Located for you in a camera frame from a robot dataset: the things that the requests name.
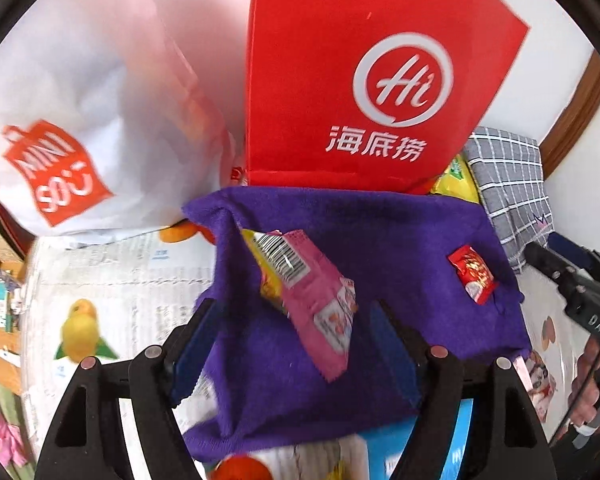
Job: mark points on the small red and white packet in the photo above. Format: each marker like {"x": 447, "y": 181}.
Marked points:
{"x": 237, "y": 176}

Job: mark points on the small red candy packet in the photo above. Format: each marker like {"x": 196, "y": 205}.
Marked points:
{"x": 472, "y": 272}

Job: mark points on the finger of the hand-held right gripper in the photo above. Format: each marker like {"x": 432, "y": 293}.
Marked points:
{"x": 542, "y": 257}
{"x": 570, "y": 250}

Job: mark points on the grey checked cloth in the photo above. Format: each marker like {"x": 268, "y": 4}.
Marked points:
{"x": 510, "y": 185}

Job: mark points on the wooden door frame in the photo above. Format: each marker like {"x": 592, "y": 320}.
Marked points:
{"x": 577, "y": 115}

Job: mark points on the red paper bag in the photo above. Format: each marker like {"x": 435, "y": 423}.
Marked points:
{"x": 305, "y": 60}

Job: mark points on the brown box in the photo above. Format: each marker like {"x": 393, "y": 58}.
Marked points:
{"x": 0, "y": 230}

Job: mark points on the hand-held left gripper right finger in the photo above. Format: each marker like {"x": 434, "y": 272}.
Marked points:
{"x": 395, "y": 355}

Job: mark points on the yellow snack bag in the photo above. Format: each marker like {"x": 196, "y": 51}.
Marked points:
{"x": 455, "y": 180}

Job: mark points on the white paper bag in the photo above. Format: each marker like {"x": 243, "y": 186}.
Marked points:
{"x": 105, "y": 85}

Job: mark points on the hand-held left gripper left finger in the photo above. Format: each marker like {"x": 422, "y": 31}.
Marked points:
{"x": 190, "y": 355}

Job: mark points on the pink and yellow snack packet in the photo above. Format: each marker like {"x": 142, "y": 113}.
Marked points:
{"x": 315, "y": 295}

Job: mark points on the fruit printed tablecloth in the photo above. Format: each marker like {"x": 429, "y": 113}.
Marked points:
{"x": 130, "y": 285}

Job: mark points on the purple towel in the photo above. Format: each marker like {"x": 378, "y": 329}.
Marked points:
{"x": 405, "y": 240}

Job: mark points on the person's right hand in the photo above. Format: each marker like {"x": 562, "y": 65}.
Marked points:
{"x": 587, "y": 385}

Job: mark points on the light blue packet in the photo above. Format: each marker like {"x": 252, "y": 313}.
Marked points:
{"x": 380, "y": 447}

